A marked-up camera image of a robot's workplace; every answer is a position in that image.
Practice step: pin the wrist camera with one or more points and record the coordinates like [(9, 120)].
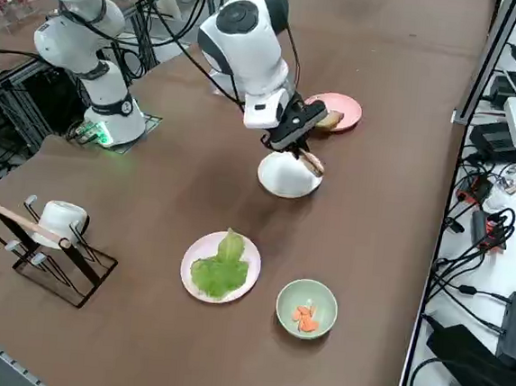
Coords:
[(316, 110)]

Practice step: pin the green lettuce leaf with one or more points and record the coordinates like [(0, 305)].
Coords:
[(219, 273)]

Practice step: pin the black power adapter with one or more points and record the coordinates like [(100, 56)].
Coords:
[(493, 139)]

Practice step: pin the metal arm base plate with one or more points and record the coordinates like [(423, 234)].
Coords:
[(151, 122)]

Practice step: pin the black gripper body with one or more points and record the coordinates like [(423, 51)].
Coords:
[(291, 128)]

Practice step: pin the aluminium camera post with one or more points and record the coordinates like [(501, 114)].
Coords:
[(491, 60)]

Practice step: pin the orange carrot slice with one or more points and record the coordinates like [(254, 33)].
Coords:
[(299, 315), (309, 326)]

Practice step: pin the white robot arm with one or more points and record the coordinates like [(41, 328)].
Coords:
[(247, 56)]

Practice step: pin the green bowl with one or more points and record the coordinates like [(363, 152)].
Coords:
[(289, 295)]

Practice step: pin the pale plate under lettuce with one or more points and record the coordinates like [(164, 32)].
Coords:
[(251, 264)]

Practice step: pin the pink plate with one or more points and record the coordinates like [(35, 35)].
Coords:
[(344, 108)]

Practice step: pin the white cup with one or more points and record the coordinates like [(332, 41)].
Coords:
[(59, 221)]

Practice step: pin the brown bread slice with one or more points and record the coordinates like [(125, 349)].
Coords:
[(314, 164), (330, 120)]

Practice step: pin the white plate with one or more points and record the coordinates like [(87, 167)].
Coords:
[(282, 177)]

